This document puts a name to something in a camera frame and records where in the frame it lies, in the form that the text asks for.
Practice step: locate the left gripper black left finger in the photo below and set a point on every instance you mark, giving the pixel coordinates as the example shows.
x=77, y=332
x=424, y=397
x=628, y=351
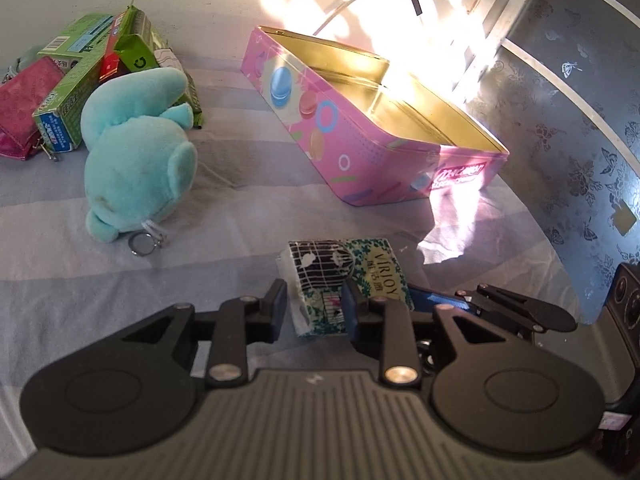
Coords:
x=140, y=385

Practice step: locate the long green toothpaste box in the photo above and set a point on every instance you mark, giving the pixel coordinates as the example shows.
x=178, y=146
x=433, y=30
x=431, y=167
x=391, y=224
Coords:
x=58, y=116

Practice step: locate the striped blue bed sheet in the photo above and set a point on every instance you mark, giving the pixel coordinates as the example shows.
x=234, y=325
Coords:
x=255, y=191

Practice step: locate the red cigarette box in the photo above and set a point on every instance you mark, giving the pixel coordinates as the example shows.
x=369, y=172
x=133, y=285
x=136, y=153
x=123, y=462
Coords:
x=110, y=65

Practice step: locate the floral tissue pack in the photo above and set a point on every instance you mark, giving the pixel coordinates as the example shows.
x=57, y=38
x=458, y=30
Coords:
x=316, y=270

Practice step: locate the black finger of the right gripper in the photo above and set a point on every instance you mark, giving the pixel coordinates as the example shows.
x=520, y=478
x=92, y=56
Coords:
x=426, y=300
x=520, y=315

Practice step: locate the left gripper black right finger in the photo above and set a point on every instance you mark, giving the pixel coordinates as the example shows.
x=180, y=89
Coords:
x=489, y=388

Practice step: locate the green snack bag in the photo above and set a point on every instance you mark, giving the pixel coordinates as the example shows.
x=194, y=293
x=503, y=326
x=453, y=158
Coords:
x=141, y=47

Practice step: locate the teal plush toy keychain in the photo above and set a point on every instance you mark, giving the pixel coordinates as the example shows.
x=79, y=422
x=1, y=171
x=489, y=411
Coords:
x=140, y=163

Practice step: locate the magenta pouch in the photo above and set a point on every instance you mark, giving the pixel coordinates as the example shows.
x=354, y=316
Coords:
x=20, y=97

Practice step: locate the teal zipper pencil pouch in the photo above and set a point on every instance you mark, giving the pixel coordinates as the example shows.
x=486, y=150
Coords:
x=21, y=63

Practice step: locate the frosted patterned window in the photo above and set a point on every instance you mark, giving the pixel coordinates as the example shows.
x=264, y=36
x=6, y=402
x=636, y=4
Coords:
x=562, y=94

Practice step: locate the pink macaron tin box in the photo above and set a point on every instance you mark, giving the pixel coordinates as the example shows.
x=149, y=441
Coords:
x=373, y=132

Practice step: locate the small green medicine box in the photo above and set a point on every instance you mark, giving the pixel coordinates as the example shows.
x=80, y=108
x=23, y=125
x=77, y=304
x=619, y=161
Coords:
x=84, y=38

